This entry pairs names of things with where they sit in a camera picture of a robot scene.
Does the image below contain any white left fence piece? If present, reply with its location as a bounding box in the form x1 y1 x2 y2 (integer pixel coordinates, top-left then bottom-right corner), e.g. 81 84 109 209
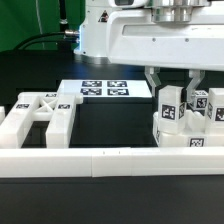
0 106 5 124

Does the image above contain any white base tag plate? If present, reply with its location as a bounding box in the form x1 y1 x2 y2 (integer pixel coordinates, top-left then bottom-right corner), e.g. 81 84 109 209
57 80 152 99

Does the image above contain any white chair seat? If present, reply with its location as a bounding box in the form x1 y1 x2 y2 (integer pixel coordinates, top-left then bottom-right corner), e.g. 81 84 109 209
153 110 224 147

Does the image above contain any black pole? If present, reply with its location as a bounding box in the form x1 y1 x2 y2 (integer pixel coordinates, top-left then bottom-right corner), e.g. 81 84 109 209
58 0 68 32

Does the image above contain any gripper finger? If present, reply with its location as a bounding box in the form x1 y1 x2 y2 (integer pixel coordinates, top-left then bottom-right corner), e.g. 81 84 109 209
186 69 205 103
144 66 161 97

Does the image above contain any black cable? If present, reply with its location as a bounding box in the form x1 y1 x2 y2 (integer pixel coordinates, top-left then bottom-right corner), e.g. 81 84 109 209
13 29 81 51

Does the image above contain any white chair back frame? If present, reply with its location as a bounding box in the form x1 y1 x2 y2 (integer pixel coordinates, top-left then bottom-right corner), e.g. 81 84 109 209
0 92 83 149

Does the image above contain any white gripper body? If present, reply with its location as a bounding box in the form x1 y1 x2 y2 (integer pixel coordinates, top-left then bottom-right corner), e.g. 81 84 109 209
106 0 224 71

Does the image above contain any white front fence bar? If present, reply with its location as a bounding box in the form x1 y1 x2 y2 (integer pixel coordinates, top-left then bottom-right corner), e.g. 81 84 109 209
0 147 224 178

